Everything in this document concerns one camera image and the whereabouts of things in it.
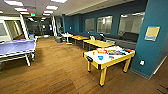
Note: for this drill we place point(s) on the small orange cup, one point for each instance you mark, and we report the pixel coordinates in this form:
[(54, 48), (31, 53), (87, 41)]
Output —
[(94, 52)]

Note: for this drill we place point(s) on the long wooden office table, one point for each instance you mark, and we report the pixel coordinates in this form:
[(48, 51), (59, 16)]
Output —
[(78, 37), (98, 43)]

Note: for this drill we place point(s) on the orange board game box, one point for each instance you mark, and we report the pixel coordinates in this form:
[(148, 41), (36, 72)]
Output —
[(101, 51)]

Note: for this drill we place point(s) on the small white round table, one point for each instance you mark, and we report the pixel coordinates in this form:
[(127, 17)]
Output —
[(66, 34)]

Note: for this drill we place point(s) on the interior glass window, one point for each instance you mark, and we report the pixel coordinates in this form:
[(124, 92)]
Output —
[(90, 24), (131, 23), (104, 24)]

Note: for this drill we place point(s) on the dark round bin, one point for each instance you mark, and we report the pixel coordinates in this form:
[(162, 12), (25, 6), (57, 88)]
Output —
[(58, 39)]

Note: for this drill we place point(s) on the shallow blue plastic bowl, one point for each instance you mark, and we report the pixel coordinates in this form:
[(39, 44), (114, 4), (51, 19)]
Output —
[(111, 57)]

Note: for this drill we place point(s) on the purple colourful game box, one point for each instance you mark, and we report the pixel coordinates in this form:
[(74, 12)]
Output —
[(115, 51)]

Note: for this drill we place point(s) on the colourful snack box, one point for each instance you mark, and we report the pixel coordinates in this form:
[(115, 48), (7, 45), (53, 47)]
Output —
[(128, 50)]

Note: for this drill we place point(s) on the dark grey sofa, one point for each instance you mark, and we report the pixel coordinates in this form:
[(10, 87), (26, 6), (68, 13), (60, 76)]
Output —
[(128, 38)]

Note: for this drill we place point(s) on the square ceiling light panel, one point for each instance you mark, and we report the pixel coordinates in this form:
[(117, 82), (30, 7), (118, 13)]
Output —
[(59, 1), (13, 3), (51, 7), (20, 9)]

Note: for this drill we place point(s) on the white pillar outlet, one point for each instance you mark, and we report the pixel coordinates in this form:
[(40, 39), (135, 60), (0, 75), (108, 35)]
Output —
[(142, 62)]

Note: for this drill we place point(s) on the small ceiling exit sign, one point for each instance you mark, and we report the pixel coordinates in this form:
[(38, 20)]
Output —
[(33, 14)]

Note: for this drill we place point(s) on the blue ping pong table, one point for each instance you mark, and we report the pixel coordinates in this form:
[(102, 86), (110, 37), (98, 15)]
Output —
[(16, 46)]

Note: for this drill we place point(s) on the yellow framed pillar notice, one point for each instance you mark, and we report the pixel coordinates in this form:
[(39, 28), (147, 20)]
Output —
[(152, 33)]

